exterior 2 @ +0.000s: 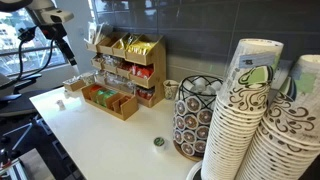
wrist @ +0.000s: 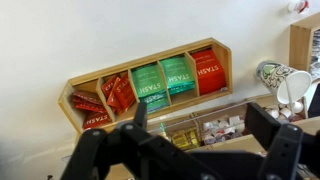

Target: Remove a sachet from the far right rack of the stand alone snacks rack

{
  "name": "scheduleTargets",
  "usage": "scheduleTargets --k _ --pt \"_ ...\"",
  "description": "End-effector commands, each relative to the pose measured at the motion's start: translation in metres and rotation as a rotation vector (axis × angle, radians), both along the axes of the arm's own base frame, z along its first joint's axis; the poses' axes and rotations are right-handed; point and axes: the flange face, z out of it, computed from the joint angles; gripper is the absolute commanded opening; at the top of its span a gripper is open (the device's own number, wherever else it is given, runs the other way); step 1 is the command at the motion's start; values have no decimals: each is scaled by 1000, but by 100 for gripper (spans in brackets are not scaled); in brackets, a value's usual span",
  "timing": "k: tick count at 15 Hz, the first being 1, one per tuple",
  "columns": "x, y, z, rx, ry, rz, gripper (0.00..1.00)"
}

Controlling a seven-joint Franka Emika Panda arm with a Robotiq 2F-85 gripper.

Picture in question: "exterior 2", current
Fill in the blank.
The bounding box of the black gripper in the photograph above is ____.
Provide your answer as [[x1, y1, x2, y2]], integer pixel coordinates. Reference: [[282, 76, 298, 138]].
[[39, 23, 78, 67]]

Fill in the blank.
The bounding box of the silver sachet pile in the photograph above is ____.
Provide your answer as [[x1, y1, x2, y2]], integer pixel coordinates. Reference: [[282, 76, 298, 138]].
[[101, 54, 121, 66]]

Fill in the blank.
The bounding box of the yellow-green sachet pile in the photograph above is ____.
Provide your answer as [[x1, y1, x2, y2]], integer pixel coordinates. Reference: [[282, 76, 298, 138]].
[[118, 34, 141, 51]]

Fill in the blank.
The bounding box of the yellow sachet pile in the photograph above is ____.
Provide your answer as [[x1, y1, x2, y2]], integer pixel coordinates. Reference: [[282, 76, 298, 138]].
[[126, 40, 158, 56]]

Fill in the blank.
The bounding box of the wooden tiered snack rack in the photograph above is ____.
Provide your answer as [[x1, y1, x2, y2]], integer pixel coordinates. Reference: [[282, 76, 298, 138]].
[[63, 31, 167, 108]]

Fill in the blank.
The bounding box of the white paper packet bundle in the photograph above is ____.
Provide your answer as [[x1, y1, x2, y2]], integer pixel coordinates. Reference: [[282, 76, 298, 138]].
[[86, 21, 101, 45]]

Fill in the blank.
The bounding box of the wrapped stirrer bundle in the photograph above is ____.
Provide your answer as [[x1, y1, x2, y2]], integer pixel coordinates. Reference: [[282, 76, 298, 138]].
[[95, 22, 114, 45]]

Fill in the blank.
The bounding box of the green tea packet stack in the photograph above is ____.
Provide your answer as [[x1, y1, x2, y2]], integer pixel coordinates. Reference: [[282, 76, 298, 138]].
[[94, 89, 110, 102], [101, 91, 118, 107]]

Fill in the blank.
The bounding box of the clear acrylic bin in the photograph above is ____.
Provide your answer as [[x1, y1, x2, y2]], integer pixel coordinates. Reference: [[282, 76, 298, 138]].
[[94, 69, 137, 95]]

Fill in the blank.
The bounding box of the red packet pile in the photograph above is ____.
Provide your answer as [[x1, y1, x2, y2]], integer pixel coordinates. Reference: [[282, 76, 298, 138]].
[[118, 60, 134, 72]]

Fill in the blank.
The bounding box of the wooden tea organizer box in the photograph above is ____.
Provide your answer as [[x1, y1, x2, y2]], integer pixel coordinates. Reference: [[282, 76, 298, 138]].
[[80, 83, 139, 121]]

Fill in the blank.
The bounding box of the single patterned paper cup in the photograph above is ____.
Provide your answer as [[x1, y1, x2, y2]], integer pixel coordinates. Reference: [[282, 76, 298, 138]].
[[162, 79, 180, 101]]

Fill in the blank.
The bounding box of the white pod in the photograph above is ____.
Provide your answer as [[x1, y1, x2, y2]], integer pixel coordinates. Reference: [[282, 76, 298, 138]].
[[183, 81, 196, 94], [210, 80, 224, 93], [193, 78, 208, 91]]

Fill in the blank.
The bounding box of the green-lid coffee pod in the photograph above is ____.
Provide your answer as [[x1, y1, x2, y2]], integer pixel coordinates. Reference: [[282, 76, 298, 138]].
[[153, 136, 168, 154]]

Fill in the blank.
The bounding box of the white round tray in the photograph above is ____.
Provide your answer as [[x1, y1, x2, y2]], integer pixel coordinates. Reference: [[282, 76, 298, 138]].
[[185, 159, 204, 180]]

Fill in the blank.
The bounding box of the patterned paper cup stack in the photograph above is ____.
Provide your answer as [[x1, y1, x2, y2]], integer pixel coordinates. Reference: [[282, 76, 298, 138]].
[[268, 59, 298, 104], [200, 38, 284, 180], [234, 54, 320, 180]]

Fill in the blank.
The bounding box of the black cable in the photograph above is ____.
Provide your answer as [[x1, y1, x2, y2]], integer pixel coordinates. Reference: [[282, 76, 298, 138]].
[[15, 39, 24, 81], [20, 38, 57, 82]]

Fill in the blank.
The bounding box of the black cable clamp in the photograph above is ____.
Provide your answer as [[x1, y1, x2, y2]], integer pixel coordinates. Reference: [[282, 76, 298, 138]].
[[17, 26, 38, 43]]

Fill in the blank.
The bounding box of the aluminium rail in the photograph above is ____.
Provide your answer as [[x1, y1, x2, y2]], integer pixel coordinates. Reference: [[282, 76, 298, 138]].
[[0, 159, 29, 180]]

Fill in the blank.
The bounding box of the black wire pod carousel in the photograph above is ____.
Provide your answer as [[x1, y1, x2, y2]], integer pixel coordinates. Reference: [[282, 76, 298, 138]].
[[172, 74, 224, 163]]

